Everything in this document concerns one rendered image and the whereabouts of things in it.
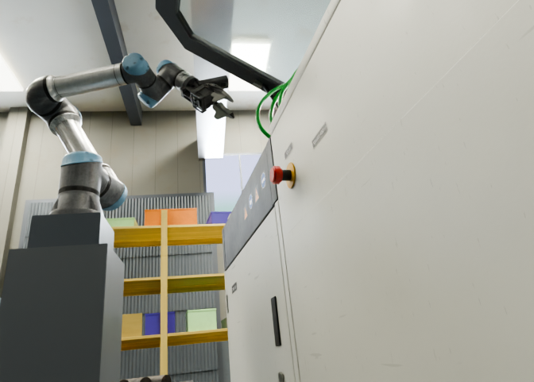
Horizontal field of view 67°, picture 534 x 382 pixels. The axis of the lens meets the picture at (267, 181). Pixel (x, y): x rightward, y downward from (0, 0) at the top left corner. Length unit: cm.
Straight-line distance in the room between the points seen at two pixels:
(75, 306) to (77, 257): 12
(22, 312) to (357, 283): 85
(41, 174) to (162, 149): 209
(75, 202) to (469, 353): 108
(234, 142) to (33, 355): 695
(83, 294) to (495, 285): 96
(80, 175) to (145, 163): 638
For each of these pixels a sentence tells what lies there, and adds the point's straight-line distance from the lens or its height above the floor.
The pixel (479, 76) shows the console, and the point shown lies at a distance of 39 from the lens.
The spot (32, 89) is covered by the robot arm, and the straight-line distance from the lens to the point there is 164.
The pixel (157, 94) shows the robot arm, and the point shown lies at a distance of 156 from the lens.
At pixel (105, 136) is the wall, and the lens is 811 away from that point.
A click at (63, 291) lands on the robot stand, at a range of 115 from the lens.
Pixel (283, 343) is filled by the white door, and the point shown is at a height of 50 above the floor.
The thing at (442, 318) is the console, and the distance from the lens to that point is 43.
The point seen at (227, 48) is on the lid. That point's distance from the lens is 191.
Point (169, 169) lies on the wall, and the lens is 758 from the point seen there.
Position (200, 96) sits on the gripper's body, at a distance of 146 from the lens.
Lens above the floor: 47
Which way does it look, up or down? 24 degrees up
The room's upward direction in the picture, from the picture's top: 6 degrees counter-clockwise
